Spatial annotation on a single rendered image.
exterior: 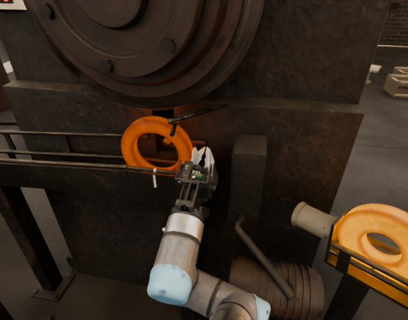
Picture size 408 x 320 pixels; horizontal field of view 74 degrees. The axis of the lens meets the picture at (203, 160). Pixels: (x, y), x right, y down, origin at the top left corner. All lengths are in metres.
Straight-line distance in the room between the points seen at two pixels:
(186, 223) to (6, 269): 1.22
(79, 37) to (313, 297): 0.72
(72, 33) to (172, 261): 0.43
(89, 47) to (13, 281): 1.23
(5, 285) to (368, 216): 1.44
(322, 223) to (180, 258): 0.31
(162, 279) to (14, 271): 1.18
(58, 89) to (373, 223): 0.81
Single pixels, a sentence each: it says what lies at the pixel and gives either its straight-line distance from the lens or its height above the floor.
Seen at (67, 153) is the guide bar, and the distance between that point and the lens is 0.92.
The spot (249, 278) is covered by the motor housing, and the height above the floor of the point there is 0.53.
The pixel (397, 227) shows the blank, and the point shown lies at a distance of 0.58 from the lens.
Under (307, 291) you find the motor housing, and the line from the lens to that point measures 0.74.
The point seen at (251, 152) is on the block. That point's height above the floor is 0.80.
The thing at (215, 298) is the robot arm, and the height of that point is 0.61.
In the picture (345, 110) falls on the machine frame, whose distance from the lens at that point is 0.71.
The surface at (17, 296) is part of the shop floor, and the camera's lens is 1.52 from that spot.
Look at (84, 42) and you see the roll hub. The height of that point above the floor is 1.03.
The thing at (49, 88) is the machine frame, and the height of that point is 0.87.
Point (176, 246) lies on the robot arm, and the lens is 0.52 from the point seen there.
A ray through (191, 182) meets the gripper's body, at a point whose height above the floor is 0.77.
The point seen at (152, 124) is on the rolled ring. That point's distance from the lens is 0.66.
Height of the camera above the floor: 1.12
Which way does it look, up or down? 33 degrees down
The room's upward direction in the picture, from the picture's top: straight up
